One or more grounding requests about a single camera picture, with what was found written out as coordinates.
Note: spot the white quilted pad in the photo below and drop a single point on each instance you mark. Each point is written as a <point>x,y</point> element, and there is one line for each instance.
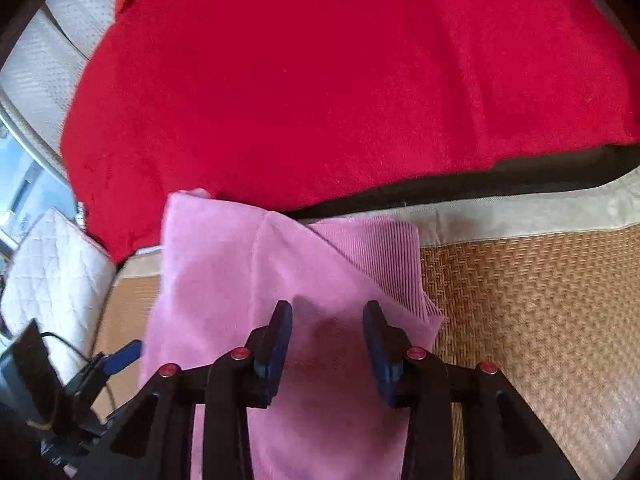
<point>60,278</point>

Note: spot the woven bamboo seat mat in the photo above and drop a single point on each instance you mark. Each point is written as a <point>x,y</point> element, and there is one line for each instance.
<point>544,285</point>

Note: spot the beige dotted curtain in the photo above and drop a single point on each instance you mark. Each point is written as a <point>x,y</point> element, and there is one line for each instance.
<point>45,47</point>

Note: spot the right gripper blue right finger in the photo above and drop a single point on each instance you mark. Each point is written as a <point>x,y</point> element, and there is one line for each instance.
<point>384,345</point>

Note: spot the silver refrigerator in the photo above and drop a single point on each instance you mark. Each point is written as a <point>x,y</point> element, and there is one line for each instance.
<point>28,190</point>

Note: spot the pink corduroy jacket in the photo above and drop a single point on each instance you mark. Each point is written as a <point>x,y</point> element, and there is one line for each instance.
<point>273,308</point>

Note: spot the red blanket on sofa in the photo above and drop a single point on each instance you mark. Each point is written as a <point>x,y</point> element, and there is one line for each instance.
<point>284,104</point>

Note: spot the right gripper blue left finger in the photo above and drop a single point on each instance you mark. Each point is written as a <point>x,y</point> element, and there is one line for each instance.
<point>270,352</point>

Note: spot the dark brown sofa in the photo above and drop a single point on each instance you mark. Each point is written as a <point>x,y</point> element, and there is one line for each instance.
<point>541,174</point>

